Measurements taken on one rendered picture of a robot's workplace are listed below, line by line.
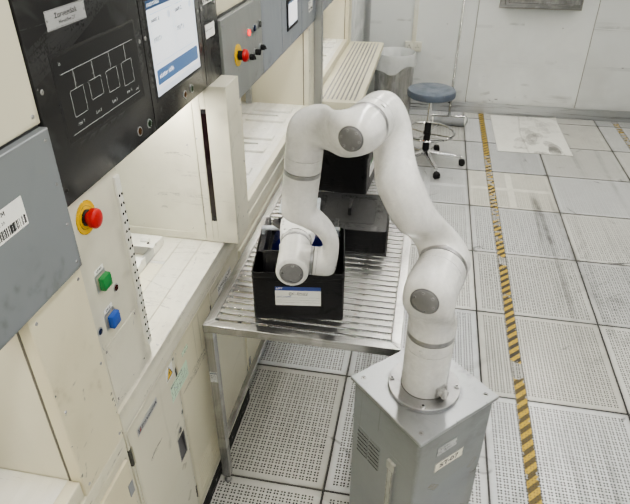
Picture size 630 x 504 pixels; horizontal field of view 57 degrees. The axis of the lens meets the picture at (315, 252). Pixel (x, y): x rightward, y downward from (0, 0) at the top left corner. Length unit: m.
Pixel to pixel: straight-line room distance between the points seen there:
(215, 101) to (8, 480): 1.09
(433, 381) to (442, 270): 0.34
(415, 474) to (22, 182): 1.13
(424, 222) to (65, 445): 0.87
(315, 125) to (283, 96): 2.00
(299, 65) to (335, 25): 1.50
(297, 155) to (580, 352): 2.08
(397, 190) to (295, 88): 2.04
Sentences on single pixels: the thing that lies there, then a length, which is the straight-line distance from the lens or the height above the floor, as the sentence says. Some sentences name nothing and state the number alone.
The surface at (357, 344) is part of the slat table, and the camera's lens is 1.72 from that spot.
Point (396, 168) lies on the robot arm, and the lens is 1.27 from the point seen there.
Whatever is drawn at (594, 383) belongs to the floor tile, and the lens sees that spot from 2.95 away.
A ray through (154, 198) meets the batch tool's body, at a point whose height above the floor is 1.01.
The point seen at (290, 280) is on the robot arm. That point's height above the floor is 1.04.
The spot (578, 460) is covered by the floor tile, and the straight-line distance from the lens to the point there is 2.61.
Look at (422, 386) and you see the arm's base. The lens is 1.54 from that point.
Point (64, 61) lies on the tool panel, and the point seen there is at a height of 1.64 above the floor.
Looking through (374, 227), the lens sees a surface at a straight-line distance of 2.08.
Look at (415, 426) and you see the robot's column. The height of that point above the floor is 0.76.
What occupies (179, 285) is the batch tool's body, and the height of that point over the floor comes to 0.87.
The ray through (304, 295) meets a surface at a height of 0.85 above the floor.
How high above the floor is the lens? 1.90
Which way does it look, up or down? 33 degrees down
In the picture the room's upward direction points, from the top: straight up
